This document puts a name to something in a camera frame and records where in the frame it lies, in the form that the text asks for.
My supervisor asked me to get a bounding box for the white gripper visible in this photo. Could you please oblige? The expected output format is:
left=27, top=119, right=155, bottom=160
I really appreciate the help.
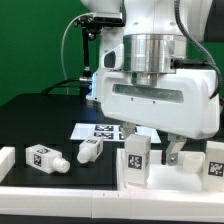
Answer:
left=101, top=46, right=220, bottom=166

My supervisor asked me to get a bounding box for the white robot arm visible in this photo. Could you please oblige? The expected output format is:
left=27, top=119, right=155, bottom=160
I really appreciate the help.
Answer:
left=100, top=0, right=221, bottom=166

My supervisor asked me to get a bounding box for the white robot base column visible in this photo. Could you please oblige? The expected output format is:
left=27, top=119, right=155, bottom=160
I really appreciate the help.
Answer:
left=81, top=0, right=126, bottom=102

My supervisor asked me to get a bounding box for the white marker sheet with tags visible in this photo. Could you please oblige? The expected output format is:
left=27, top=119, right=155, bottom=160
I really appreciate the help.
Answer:
left=70, top=123, right=161, bottom=144

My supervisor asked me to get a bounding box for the white front fence bar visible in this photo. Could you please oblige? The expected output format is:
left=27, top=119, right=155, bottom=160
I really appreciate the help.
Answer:
left=0, top=187, right=224, bottom=223

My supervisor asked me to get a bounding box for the white fence bar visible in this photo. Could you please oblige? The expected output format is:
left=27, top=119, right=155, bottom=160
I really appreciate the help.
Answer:
left=0, top=187, right=224, bottom=223
left=0, top=147, right=15, bottom=183

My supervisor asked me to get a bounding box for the white left fence bar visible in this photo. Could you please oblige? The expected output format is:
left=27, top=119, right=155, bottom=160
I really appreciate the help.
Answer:
left=0, top=147, right=15, bottom=183

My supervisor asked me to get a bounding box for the black cable on table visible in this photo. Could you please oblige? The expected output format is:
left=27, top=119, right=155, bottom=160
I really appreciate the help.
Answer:
left=40, top=79, right=88, bottom=96

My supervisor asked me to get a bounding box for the grey camera on black stand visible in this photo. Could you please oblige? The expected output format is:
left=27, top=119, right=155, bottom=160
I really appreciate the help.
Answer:
left=73, top=12, right=125, bottom=94

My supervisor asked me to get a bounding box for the grey camera cable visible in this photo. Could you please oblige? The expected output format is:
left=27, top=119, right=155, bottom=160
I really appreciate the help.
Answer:
left=60, top=12, right=94, bottom=96

